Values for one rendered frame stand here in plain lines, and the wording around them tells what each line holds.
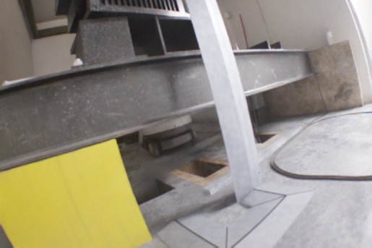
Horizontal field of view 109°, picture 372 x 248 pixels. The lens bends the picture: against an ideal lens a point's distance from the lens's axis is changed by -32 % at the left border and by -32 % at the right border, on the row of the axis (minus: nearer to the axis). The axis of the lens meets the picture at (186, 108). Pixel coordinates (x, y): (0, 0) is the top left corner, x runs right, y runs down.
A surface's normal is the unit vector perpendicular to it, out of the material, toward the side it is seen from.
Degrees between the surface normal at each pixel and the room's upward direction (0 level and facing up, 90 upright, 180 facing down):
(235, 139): 90
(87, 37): 90
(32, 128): 90
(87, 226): 90
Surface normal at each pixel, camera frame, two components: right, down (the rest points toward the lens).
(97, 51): 0.53, -0.11
